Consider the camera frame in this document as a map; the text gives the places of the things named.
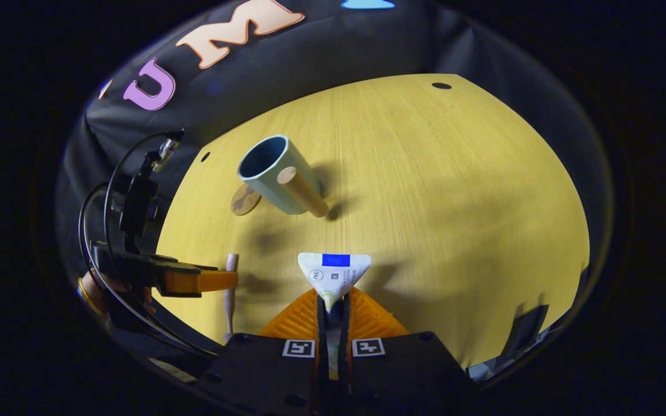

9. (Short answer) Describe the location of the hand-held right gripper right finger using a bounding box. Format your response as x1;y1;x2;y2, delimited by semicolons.
339;287;478;414

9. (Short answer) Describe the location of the white toothpaste tube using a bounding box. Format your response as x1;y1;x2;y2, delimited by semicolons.
297;252;372;379

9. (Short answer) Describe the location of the wooden desktop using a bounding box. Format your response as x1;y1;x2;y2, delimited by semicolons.
154;73;591;370

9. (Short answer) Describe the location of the black backdrop cloth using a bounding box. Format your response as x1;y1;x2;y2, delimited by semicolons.
55;0;455;278

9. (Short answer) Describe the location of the round brown coaster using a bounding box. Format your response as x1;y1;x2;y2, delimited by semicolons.
230;183;262;217

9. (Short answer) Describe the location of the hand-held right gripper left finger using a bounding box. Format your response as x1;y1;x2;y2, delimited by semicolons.
197;287;329;414

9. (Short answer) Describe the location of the pale green cup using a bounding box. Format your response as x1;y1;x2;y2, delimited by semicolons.
237;135;330;219

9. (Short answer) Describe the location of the black cable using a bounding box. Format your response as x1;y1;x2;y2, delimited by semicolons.
77;132;221;358

